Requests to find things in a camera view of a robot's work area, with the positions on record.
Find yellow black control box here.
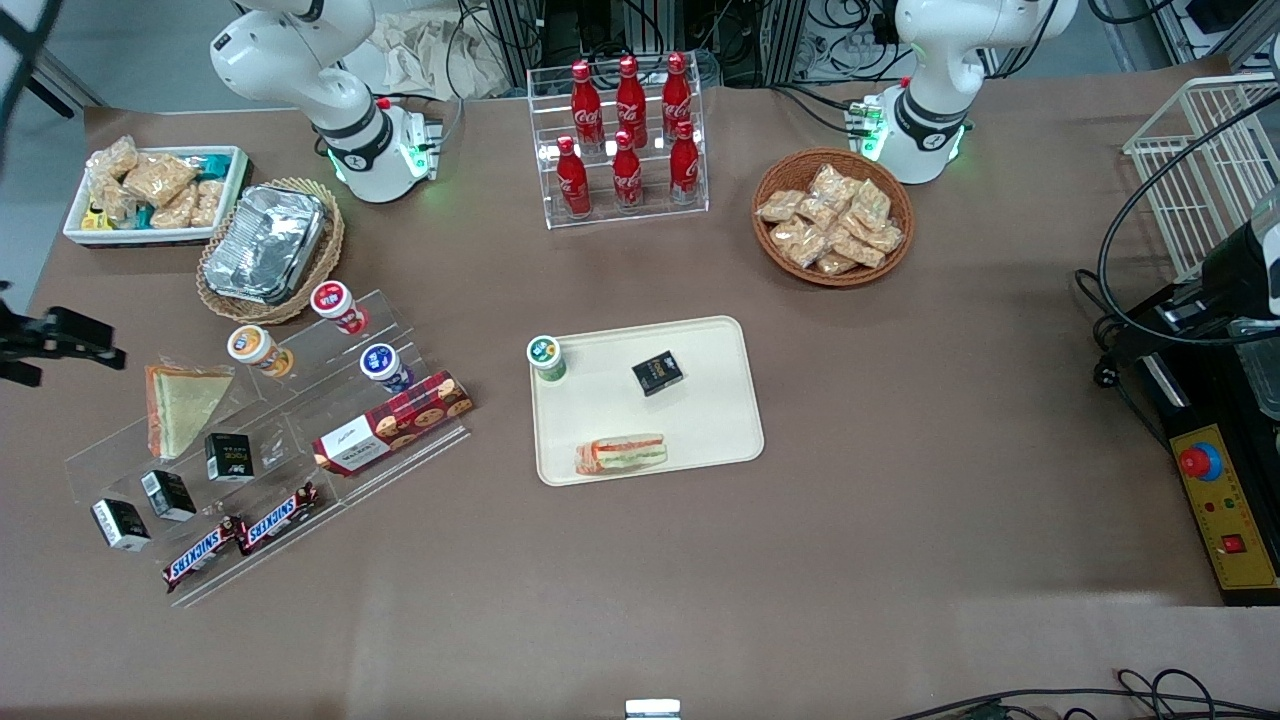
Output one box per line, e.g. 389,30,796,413
1138,284,1280,608

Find triangle sandwich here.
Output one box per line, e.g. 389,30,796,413
574,432,669,477
144,363,237,462

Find oval wicker basket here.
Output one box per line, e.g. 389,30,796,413
196,177,347,327

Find white rectangular bin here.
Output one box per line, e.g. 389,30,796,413
62,145,252,248

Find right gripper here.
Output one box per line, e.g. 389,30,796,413
0,307,128,389

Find snickers chocolate bar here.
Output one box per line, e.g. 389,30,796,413
237,482,320,556
163,517,247,593

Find white wire basket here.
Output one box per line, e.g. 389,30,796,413
1121,73,1280,283

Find beige plastic tray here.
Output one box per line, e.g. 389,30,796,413
529,315,767,488

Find silver foil container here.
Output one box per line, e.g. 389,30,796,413
202,184,332,307

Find orange lid yogurt cup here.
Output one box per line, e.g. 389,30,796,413
226,324,295,380

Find red tartan shortbread box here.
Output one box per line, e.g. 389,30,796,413
312,371,475,477

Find black looped cable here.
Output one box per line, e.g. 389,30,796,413
1074,90,1280,392

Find round wicker basket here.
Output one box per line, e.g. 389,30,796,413
751,147,916,289

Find clear acrylic bottle rack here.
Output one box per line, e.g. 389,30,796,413
526,61,711,232

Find red cola bottle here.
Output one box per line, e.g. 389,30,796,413
555,135,592,219
570,60,605,153
668,119,702,206
611,129,645,211
661,51,694,142
615,54,649,150

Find black white camera device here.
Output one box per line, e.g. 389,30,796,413
1198,184,1280,323

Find blue lid yogurt cup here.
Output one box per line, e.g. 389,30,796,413
359,342,414,394

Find red lid yogurt cup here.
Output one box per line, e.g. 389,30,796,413
309,280,367,337

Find black floor cables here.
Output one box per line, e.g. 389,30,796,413
888,667,1280,720

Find clear acrylic tiered stand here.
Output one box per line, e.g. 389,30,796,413
63,289,472,609

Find clear wrapped snack pack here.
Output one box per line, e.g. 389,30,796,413
190,179,227,229
121,151,199,209
89,178,137,224
149,190,199,230
87,135,140,182

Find beige crumpled cloth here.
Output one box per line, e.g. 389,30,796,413
378,8,513,102

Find green lid yogurt cup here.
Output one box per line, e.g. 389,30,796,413
526,335,568,385

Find small black box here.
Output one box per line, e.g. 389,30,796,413
631,351,685,398
142,470,198,523
90,499,152,553
205,432,256,485

